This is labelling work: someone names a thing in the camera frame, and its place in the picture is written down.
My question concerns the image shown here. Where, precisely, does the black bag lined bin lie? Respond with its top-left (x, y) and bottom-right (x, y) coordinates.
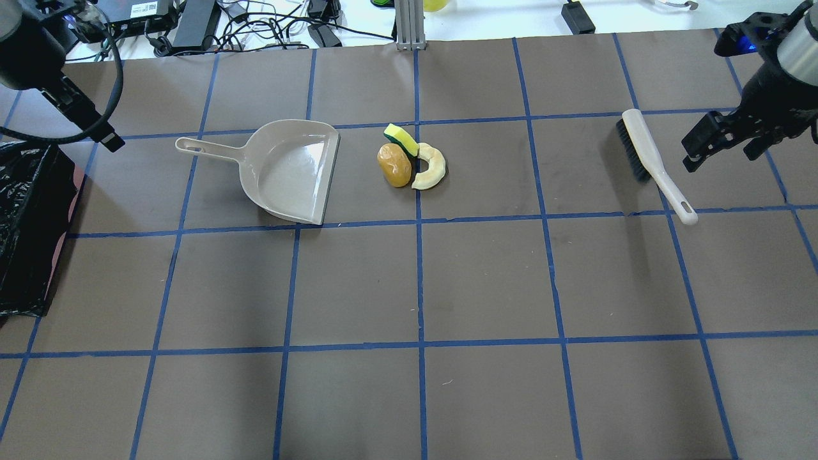
top-left (1, 142), bottom-right (84, 318)

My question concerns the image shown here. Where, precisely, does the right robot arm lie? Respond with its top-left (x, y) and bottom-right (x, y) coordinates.
top-left (681, 1), bottom-right (817, 173)

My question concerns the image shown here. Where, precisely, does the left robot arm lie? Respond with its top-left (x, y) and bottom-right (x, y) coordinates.
top-left (1, 1), bottom-right (125, 152)

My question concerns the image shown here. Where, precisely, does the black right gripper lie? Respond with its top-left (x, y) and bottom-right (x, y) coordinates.
top-left (681, 13), bottom-right (817, 174)

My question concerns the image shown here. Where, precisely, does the yellow green sponge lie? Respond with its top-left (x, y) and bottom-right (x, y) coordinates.
top-left (383, 123), bottom-right (420, 158)

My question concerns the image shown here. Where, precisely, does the black power brick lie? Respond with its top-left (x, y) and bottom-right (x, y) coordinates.
top-left (171, 1), bottom-right (221, 54)

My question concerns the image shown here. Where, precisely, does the beige plastic dustpan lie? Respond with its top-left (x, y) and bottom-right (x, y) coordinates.
top-left (174, 119), bottom-right (340, 225)

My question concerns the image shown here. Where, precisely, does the brown potato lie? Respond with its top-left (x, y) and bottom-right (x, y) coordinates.
top-left (376, 143), bottom-right (413, 187)

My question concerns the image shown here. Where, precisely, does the black power adapter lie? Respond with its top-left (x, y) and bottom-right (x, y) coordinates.
top-left (560, 1), bottom-right (596, 35)

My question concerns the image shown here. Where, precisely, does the aluminium frame post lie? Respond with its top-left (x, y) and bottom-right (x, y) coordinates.
top-left (394, 0), bottom-right (428, 50)

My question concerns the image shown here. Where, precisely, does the beige hand brush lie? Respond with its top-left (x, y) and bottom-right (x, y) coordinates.
top-left (615, 108), bottom-right (698, 226)

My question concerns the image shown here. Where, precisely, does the pale apple slice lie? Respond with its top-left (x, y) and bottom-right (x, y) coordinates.
top-left (411, 142), bottom-right (447, 191)

